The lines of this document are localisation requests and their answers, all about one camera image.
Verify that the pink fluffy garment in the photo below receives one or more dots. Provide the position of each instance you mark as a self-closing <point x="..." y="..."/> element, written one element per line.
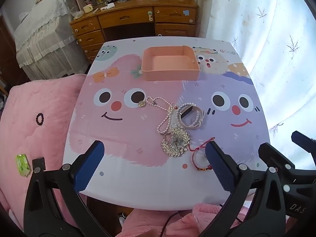
<point x="148" y="223"/>

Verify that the clear plastic bag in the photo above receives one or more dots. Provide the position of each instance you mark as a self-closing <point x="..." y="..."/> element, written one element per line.
<point x="77" y="14"/>

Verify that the pink plastic box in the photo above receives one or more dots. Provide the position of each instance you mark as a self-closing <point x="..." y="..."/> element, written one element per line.
<point x="170" y="74"/>

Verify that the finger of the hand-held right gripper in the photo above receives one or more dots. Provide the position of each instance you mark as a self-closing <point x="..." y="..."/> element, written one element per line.
<point x="305" y="142"/>
<point x="279" y="158"/>

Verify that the white small box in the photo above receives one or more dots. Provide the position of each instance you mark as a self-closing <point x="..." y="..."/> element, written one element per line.
<point x="108" y="5"/>

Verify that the green white drawer lock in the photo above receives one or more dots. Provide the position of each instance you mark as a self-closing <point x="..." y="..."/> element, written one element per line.
<point x="149" y="15"/>

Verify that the small black square object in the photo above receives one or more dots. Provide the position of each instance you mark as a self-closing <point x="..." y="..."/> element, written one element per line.
<point x="38" y="164"/>

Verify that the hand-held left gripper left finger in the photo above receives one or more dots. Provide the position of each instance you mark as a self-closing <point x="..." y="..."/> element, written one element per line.
<point x="88" y="163"/>

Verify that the pink quilted blanket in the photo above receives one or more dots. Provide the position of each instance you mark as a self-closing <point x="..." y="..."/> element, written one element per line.
<point x="42" y="98"/>

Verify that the green snack packet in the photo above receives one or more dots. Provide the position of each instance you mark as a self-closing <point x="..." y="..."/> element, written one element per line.
<point x="22" y="165"/>

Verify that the wooden desk with drawers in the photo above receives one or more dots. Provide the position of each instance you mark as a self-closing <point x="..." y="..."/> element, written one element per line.
<point x="128" y="17"/>

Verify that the white lace cloth cover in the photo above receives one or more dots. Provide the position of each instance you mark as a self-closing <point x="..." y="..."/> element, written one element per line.
<point x="47" y="34"/>

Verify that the white leaf print curtain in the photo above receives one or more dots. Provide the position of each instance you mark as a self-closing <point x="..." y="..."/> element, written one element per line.
<point x="266" y="54"/>

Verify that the cream yellow mug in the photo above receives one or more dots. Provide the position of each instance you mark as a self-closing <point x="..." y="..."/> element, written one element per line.
<point x="87" y="8"/>

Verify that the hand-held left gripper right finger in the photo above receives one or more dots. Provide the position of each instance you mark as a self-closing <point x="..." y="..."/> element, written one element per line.
<point x="218" y="165"/>

